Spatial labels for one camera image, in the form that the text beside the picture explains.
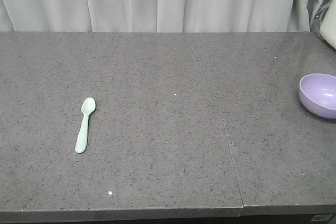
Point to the light green plastic spoon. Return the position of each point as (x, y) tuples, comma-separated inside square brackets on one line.
[(87, 108)]

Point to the purple plastic bowl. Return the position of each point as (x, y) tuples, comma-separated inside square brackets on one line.
[(317, 94)]

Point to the white curtain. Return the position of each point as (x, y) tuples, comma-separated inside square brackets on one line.
[(162, 16)]

